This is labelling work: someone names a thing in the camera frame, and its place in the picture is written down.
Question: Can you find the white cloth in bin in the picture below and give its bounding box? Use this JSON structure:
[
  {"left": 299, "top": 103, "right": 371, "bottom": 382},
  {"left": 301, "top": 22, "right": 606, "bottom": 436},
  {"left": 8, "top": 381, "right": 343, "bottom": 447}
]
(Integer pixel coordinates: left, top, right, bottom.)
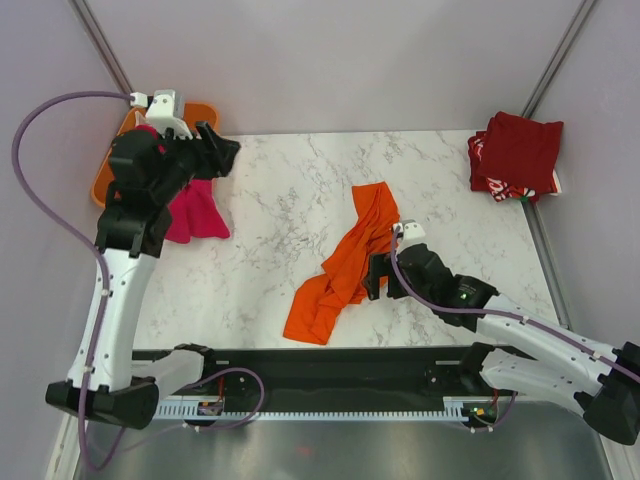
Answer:
[{"left": 134, "top": 111, "right": 154, "bottom": 131}]

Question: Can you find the purple cable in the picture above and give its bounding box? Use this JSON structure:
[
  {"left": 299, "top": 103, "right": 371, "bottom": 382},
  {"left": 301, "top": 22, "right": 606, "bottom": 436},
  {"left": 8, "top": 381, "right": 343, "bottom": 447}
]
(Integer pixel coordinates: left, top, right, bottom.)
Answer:
[
  {"left": 390, "top": 227, "right": 640, "bottom": 376},
  {"left": 11, "top": 90, "right": 136, "bottom": 471}
]

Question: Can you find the orange plastic bin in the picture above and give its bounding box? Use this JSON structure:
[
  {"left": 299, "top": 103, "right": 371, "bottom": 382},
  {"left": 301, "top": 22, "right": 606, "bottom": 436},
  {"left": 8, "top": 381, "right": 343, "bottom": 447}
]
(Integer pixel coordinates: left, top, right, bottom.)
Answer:
[{"left": 90, "top": 102, "right": 219, "bottom": 208}]

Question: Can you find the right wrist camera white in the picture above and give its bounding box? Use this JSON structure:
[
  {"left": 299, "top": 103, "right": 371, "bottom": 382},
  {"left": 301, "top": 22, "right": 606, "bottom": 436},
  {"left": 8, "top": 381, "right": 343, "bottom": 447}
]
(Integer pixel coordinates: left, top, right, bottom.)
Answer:
[{"left": 391, "top": 220, "right": 425, "bottom": 248}]

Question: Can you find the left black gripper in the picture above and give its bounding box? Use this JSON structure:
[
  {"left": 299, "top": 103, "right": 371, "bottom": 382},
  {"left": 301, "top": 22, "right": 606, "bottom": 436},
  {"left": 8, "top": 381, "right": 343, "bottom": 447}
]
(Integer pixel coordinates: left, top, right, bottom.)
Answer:
[{"left": 153, "top": 121, "right": 243, "bottom": 204}]

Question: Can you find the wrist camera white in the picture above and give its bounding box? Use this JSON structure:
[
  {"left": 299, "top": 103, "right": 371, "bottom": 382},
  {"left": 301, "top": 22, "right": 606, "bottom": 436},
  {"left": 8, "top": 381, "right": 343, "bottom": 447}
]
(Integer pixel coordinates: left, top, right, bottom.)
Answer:
[
  {"left": 130, "top": 89, "right": 193, "bottom": 139},
  {"left": 391, "top": 220, "right": 425, "bottom": 248}
]

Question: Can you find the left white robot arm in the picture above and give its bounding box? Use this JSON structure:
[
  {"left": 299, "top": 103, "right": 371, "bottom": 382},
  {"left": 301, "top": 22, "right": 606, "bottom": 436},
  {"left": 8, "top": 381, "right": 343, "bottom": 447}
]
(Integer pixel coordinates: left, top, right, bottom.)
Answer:
[{"left": 45, "top": 121, "right": 240, "bottom": 430}]

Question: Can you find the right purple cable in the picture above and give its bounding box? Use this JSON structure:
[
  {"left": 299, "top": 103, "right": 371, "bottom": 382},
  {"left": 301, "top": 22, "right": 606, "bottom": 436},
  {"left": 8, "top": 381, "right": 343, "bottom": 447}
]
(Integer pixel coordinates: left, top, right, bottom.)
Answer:
[{"left": 390, "top": 227, "right": 640, "bottom": 376}]

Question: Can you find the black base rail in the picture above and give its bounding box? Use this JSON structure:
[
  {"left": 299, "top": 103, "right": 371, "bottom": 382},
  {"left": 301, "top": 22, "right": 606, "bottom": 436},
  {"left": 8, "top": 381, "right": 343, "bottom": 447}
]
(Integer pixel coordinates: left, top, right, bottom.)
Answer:
[{"left": 132, "top": 344, "right": 519, "bottom": 414}]

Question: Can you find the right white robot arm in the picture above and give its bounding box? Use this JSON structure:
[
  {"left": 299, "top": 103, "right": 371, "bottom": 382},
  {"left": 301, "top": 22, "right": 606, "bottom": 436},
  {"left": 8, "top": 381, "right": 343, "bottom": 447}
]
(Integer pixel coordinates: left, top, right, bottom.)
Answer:
[{"left": 363, "top": 243, "right": 639, "bottom": 445}]

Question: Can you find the red printed folded shirt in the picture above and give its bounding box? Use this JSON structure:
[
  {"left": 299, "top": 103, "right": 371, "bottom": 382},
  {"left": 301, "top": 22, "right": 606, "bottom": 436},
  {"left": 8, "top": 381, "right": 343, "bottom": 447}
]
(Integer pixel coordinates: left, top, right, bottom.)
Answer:
[{"left": 467, "top": 131, "right": 541, "bottom": 204}]

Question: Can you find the orange t shirt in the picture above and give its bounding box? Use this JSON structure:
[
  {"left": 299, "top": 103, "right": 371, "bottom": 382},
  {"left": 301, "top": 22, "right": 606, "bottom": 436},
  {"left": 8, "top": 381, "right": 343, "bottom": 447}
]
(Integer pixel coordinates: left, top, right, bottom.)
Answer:
[{"left": 283, "top": 182, "right": 400, "bottom": 345}]

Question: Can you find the white slotted cable duct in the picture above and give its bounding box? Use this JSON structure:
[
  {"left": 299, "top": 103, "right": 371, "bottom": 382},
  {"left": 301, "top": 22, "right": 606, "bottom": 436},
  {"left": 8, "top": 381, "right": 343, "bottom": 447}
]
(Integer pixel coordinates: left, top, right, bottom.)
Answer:
[{"left": 153, "top": 396, "right": 497, "bottom": 422}]

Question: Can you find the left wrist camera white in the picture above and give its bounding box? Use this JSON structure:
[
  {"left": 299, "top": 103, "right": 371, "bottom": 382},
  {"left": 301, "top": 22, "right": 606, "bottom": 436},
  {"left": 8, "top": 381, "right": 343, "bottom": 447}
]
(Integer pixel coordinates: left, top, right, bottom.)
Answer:
[{"left": 130, "top": 89, "right": 193, "bottom": 139}]

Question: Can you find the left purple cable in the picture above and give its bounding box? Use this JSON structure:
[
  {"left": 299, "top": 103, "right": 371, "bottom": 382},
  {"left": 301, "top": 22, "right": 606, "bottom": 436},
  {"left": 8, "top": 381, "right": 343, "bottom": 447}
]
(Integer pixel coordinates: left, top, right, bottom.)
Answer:
[{"left": 11, "top": 90, "right": 136, "bottom": 471}]

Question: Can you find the pink t shirt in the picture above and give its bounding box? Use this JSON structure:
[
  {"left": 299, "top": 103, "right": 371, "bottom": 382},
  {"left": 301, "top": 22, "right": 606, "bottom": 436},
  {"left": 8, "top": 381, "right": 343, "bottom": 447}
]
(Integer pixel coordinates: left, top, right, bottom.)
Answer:
[{"left": 134, "top": 124, "right": 232, "bottom": 246}]

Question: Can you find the dark red folded shirt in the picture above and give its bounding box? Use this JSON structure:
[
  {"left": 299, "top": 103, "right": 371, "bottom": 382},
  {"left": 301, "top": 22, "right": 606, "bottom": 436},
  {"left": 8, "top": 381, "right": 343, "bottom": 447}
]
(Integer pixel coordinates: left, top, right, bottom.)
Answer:
[{"left": 478, "top": 111, "right": 564, "bottom": 194}]

